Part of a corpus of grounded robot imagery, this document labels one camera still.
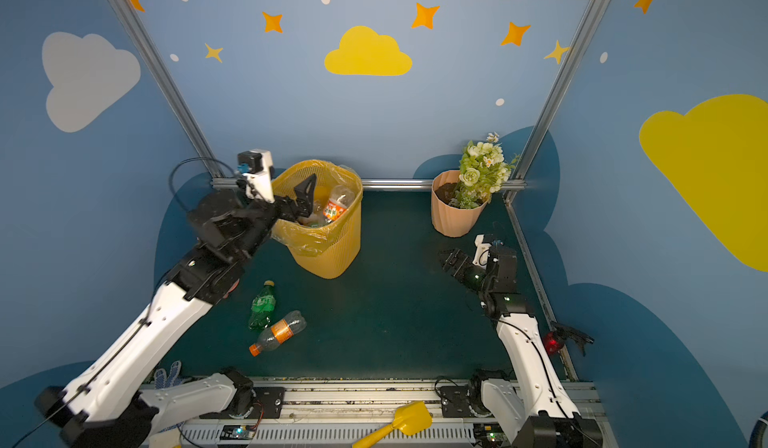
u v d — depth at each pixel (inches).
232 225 17.1
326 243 30.6
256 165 18.7
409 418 28.3
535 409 16.0
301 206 21.8
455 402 29.4
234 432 27.9
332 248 32.0
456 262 28.2
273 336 32.3
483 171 35.9
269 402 29.6
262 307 34.7
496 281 23.9
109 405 14.8
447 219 39.1
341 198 30.8
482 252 27.8
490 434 28.2
